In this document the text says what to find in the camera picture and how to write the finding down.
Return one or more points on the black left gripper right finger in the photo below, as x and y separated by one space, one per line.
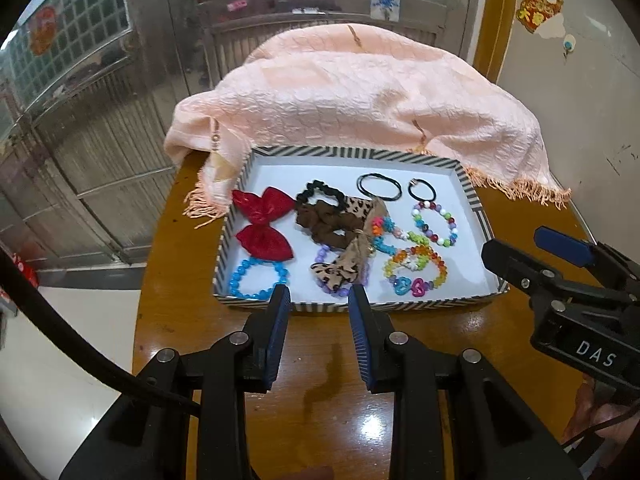
441 399

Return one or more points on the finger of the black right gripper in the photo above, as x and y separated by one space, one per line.
602 261
545 274

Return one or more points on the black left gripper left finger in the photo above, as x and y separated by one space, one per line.
137 439

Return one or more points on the black hair tie metal clasp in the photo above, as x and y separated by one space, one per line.
421 190

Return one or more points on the person's right hand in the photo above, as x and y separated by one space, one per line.
588 413

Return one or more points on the striped black white tray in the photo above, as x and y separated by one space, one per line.
409 228

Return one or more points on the leopard print bow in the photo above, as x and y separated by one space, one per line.
336 270

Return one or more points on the brown scrunchie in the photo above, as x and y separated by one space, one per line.
326 225

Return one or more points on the red satin bow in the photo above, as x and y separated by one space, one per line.
259 238

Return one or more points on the pink fringed scarf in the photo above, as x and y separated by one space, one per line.
359 86

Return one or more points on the blue white door sticker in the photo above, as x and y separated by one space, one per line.
385 10

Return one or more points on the metal security door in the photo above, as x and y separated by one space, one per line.
84 176

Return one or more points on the red round window decoration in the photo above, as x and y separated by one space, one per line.
42 30

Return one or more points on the red gold wall decoration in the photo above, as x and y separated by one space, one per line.
533 13

